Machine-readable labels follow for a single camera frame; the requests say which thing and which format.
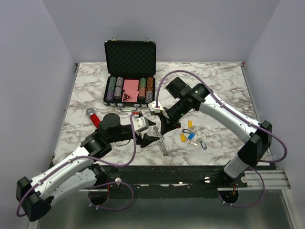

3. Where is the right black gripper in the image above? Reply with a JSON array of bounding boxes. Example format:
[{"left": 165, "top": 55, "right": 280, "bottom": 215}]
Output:
[{"left": 158, "top": 98, "right": 190, "bottom": 135}]

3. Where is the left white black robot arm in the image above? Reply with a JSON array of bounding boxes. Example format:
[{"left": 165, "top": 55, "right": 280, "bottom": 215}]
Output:
[{"left": 16, "top": 112, "right": 159, "bottom": 222}]

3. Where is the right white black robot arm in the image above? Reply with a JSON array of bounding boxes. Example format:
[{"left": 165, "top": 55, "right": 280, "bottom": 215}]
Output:
[{"left": 159, "top": 77, "right": 272, "bottom": 187}]

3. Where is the lower yellow key tag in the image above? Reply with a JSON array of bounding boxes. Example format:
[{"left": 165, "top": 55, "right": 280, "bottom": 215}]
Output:
[{"left": 180, "top": 133, "right": 186, "bottom": 142}]

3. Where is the yellow key tag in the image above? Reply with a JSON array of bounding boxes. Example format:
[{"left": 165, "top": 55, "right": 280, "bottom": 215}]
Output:
[
  {"left": 180, "top": 133, "right": 186, "bottom": 142},
  {"left": 188, "top": 120, "right": 193, "bottom": 128}
]

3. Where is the upper yellow key tag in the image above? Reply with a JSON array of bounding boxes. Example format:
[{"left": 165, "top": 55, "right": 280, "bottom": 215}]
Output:
[{"left": 188, "top": 120, "right": 193, "bottom": 128}]

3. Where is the lower blue key tag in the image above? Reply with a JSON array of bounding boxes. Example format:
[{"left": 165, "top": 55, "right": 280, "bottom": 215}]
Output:
[{"left": 188, "top": 132, "right": 195, "bottom": 140}]

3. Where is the black key tag with key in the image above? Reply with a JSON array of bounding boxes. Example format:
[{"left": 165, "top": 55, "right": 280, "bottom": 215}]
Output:
[{"left": 196, "top": 139, "right": 207, "bottom": 150}]

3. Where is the pink playing card deck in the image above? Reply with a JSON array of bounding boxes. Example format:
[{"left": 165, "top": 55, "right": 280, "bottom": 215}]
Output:
[{"left": 123, "top": 79, "right": 139, "bottom": 91}]

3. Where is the red toy microphone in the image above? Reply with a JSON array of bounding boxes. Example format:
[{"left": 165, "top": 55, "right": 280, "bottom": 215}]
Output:
[{"left": 86, "top": 108, "right": 101, "bottom": 128}]

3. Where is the black poker chip case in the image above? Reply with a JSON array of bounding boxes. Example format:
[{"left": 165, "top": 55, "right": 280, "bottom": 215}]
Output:
[{"left": 102, "top": 39, "right": 157, "bottom": 111}]

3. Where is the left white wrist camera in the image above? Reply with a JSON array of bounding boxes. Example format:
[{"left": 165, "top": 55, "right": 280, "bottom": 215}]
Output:
[{"left": 132, "top": 116, "right": 149, "bottom": 133}]

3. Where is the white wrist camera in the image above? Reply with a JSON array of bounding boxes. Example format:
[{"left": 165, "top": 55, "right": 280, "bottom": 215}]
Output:
[
  {"left": 132, "top": 116, "right": 149, "bottom": 133},
  {"left": 148, "top": 101, "right": 164, "bottom": 116}
]

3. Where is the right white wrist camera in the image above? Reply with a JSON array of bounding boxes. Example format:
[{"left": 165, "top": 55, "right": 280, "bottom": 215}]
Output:
[{"left": 148, "top": 101, "right": 164, "bottom": 116}]

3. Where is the black mounting base rail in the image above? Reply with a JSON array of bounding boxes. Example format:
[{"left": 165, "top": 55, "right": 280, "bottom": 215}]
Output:
[{"left": 78, "top": 164, "right": 279, "bottom": 200}]

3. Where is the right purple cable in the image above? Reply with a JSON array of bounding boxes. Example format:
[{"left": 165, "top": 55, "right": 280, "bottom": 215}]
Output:
[{"left": 156, "top": 70, "right": 288, "bottom": 208}]

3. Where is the aluminium frame rail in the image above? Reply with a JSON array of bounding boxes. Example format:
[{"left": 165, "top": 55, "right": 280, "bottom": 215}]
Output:
[{"left": 38, "top": 169, "right": 292, "bottom": 190}]

